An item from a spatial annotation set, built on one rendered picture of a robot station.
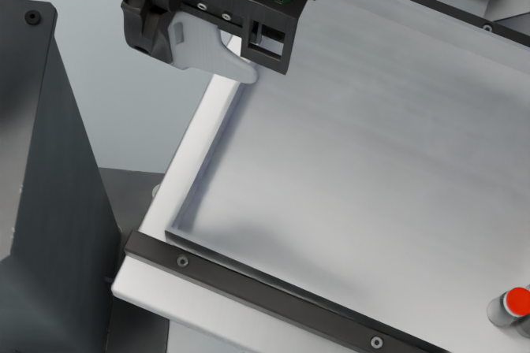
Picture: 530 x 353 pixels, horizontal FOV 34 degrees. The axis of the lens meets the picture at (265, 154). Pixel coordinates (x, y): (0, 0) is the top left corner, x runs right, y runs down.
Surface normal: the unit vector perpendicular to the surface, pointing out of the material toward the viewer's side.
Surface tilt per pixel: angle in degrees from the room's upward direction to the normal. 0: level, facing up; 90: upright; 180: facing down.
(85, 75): 0
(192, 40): 93
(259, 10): 90
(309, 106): 0
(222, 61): 93
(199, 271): 0
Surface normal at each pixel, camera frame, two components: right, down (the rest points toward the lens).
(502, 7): -0.72, -0.50
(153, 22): -0.28, 0.47
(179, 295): 0.07, -0.35
